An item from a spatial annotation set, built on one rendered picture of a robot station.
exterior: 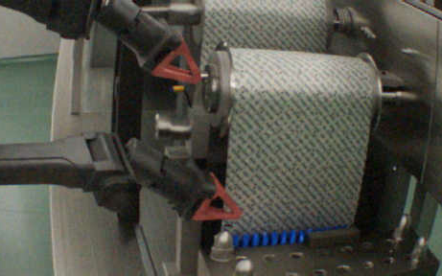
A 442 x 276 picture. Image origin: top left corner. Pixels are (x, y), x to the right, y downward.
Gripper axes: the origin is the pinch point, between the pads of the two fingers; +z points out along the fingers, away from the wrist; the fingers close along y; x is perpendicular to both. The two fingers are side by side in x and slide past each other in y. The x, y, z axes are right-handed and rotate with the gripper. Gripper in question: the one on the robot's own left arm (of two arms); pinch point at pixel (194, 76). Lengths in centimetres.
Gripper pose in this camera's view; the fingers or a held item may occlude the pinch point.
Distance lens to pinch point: 111.9
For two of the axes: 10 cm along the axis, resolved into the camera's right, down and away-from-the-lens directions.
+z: 6.9, 5.7, 4.5
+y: 2.2, 4.3, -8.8
